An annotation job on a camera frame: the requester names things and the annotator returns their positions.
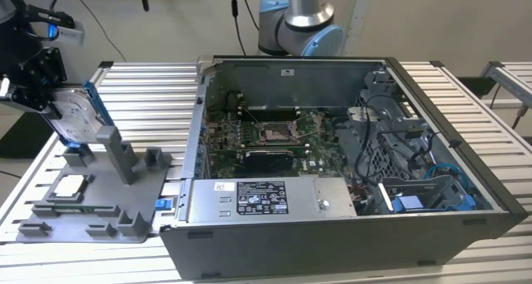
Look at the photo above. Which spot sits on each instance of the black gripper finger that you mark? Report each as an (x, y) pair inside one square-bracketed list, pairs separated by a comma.
[(54, 111)]

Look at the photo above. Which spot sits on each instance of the blue disk carrier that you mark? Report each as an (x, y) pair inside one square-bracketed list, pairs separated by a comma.
[(410, 203)]

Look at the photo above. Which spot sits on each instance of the thin metal locking lever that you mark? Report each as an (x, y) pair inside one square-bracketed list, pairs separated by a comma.
[(251, 114)]

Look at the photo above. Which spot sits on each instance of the black RAM slot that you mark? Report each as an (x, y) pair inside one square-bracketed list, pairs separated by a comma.
[(270, 111)]

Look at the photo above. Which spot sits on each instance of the black box on floor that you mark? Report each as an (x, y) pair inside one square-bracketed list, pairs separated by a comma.
[(21, 140)]

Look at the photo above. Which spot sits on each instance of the silver power supply unit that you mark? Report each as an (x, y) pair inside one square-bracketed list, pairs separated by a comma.
[(209, 203)]

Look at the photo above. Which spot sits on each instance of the grey perforated drive cage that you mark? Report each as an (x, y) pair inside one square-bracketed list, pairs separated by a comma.
[(374, 150)]

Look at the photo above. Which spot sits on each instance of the metal slat side table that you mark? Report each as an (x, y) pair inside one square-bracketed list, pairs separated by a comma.
[(515, 75)]

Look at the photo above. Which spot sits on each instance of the CPU socket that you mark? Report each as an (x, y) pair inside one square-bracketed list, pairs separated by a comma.
[(274, 133)]

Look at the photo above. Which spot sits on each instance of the silver CPU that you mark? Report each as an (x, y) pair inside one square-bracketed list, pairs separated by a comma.
[(71, 186)]

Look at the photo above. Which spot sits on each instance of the grey disk bay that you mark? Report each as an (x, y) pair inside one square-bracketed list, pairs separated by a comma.
[(441, 187)]

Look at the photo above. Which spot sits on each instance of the hard disk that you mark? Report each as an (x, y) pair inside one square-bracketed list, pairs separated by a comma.
[(81, 116)]

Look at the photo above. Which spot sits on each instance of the blue case latch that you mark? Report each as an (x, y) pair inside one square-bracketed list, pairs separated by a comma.
[(162, 203)]

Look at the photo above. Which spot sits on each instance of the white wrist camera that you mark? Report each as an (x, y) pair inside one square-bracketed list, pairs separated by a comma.
[(73, 35)]

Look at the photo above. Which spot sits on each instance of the grey parts rack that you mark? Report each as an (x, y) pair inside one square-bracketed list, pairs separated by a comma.
[(105, 184)]

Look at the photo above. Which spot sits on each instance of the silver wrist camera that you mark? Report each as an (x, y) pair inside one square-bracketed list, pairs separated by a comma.
[(21, 101)]

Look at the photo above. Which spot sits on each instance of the green motherboard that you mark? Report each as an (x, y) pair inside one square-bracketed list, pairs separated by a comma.
[(325, 159)]

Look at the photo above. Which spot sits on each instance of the dark grey PC case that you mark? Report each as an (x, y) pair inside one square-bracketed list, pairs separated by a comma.
[(291, 249)]

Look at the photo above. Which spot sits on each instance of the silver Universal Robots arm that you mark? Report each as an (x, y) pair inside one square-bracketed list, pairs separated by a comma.
[(307, 3)]

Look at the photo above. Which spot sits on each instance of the black graphics card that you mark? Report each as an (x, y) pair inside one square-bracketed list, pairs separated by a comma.
[(266, 164)]

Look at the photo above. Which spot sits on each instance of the small black box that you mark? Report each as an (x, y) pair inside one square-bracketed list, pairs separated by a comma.
[(478, 86)]

